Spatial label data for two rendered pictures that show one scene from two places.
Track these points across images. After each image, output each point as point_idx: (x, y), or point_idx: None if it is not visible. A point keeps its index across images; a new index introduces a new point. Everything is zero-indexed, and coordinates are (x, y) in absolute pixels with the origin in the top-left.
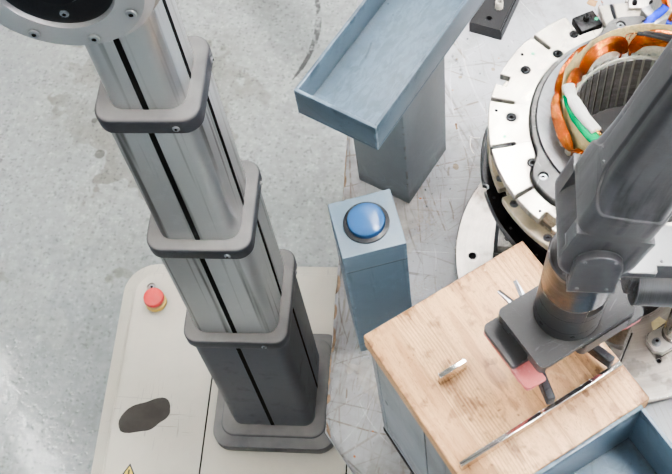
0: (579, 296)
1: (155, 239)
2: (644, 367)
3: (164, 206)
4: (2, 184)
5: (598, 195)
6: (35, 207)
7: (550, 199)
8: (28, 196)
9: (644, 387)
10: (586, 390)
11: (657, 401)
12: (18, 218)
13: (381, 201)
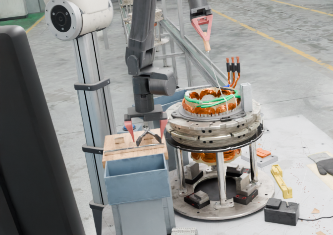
0: (135, 84)
1: (83, 145)
2: (208, 210)
3: (86, 127)
4: (89, 225)
5: (129, 33)
6: (94, 233)
7: (172, 116)
8: (94, 230)
9: (204, 214)
10: (150, 147)
11: (209, 222)
12: (87, 234)
13: (137, 126)
